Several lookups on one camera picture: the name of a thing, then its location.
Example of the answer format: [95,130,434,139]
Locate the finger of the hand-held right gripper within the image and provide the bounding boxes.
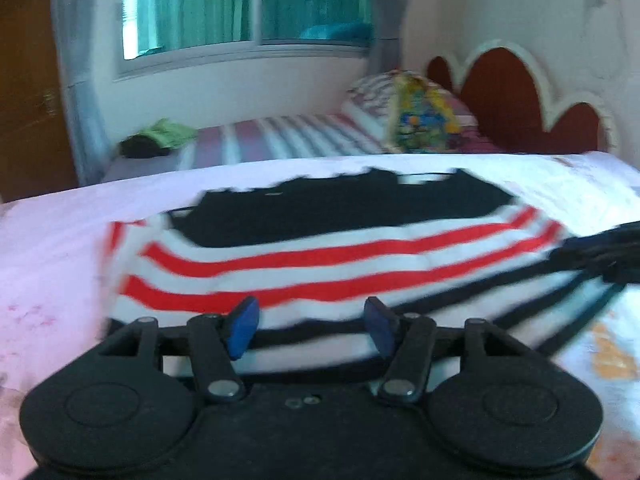
[550,222,640,285]

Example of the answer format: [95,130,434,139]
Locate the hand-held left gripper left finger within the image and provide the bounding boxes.
[100,296,260,403]

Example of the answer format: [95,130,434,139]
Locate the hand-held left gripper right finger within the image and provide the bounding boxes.
[364,296,533,406]

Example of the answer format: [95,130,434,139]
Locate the striped knit sweater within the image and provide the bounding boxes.
[102,167,626,386]

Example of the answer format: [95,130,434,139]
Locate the red scalloped headboard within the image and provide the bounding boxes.
[425,40,621,156]

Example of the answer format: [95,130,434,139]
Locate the striped bed sheet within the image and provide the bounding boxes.
[102,112,396,181]

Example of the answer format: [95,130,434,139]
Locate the bed with floral sheet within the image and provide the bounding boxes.
[0,152,640,480]

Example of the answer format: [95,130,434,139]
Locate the dark cloth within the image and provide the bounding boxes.
[120,135,171,158]

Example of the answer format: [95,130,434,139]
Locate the green cloth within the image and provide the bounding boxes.
[142,119,198,148]

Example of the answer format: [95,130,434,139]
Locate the colourful patterned pillow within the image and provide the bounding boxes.
[387,71,463,153]

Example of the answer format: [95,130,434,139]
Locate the striped pillow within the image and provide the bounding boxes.
[342,72,481,153]

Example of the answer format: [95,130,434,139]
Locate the teal cloth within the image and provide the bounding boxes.
[300,22,373,41]

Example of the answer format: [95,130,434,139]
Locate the grey curtain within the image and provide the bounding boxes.
[50,0,126,186]
[367,0,426,86]

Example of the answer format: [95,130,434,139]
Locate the sliding window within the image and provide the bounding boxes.
[115,0,376,78]

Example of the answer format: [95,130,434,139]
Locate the wooden door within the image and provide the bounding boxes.
[0,0,76,203]

